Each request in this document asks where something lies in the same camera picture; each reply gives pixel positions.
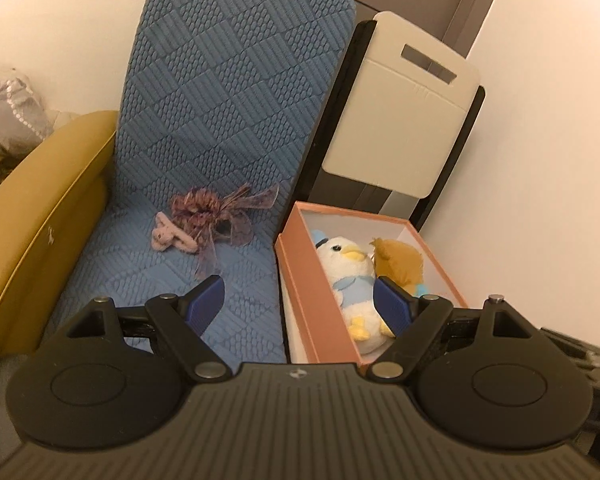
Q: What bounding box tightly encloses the purple ribbon flower bouquet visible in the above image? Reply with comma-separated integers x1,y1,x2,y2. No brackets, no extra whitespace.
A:
170,183,279,280

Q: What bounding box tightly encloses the pink cardboard box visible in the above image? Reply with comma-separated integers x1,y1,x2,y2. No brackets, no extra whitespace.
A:
275,203,467,365

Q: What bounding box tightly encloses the blue textured seat cushion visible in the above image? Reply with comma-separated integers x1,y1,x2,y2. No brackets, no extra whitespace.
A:
45,0,356,367

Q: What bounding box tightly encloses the pink plush bunny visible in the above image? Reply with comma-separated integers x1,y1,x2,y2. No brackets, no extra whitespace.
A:
150,211,198,254

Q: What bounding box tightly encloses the grey patterned bedding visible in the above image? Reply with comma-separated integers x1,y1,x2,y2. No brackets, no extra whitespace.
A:
0,68,76,185

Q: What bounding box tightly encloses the white duck plush blue outfit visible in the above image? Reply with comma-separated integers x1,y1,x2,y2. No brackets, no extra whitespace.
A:
311,230,393,356

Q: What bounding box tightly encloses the brown and blue plush toy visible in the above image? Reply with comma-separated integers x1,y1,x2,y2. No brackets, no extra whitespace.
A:
370,238,428,297

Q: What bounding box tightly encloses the white plastic storage bin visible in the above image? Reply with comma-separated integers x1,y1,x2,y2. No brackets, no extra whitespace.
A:
322,11,480,198

